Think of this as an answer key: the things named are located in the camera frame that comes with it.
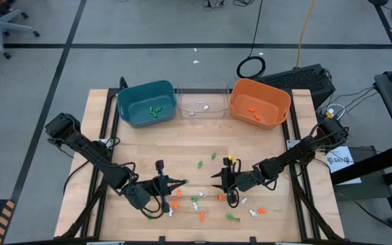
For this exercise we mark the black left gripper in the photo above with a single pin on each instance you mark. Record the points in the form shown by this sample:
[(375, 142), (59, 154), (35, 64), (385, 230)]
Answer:
[(162, 190)]

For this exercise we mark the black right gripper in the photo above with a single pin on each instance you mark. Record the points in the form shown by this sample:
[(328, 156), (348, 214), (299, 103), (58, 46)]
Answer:
[(247, 180)]

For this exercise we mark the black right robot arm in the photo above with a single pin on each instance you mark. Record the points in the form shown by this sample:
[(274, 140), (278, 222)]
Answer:
[(294, 153)]

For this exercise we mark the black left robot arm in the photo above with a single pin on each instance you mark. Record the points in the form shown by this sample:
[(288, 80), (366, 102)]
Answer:
[(94, 153)]

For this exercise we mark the silver mounting plate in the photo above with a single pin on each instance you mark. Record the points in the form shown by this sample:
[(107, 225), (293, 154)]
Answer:
[(290, 143)]

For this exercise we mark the clear plastic bin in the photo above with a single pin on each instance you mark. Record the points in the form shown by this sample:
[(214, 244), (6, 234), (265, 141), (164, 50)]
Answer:
[(216, 98)]

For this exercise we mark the white mounting plate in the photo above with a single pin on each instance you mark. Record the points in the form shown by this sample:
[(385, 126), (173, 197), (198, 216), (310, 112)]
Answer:
[(103, 141)]

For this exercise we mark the teal plastic bin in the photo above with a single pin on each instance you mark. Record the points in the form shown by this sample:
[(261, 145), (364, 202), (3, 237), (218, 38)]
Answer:
[(131, 102)]

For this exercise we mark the orange plastic bin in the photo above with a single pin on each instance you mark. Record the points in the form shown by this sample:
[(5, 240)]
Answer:
[(271, 98)]

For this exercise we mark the black computer tower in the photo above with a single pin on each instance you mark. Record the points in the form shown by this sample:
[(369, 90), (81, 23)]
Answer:
[(298, 81)]

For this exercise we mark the white printed paper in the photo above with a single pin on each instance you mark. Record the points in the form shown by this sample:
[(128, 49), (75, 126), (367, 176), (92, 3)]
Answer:
[(347, 171)]

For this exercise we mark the grey office chair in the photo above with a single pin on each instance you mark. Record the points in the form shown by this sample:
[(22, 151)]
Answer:
[(0, 24)]

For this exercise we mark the black round stand base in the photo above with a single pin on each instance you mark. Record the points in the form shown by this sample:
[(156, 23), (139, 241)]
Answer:
[(378, 1)]

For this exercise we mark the black desk leg frame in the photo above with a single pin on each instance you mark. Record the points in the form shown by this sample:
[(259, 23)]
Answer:
[(369, 166)]

